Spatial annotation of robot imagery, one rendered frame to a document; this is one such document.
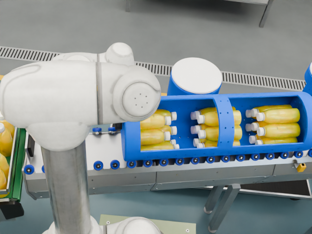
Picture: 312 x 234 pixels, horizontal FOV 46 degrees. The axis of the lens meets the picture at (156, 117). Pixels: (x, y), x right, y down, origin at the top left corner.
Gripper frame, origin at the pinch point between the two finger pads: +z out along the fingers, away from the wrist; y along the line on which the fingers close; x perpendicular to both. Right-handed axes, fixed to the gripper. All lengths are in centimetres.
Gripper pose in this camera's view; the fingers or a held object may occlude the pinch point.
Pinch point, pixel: (118, 123)
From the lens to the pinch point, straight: 157.1
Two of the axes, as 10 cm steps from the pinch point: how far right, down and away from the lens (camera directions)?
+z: -1.0, 6.3, 7.7
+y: 1.3, 7.7, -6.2
